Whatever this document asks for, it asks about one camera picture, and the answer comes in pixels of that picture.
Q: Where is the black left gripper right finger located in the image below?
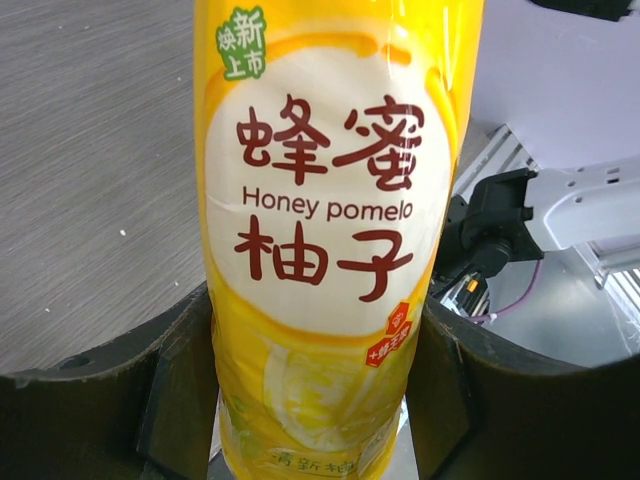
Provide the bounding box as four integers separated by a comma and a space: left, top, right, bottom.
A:
406, 299, 639, 479

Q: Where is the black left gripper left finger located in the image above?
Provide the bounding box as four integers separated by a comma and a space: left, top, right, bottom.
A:
1, 285, 218, 479

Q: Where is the yellow honey pomelo bottle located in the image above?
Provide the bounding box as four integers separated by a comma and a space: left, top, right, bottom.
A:
193, 1, 484, 479

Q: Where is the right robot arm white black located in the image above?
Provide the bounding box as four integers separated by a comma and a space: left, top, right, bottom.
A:
430, 157, 639, 301

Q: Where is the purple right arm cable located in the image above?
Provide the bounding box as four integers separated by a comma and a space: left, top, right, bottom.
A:
469, 257, 544, 326

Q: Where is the white slotted cable duct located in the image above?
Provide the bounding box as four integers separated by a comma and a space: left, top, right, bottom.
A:
594, 268, 639, 309

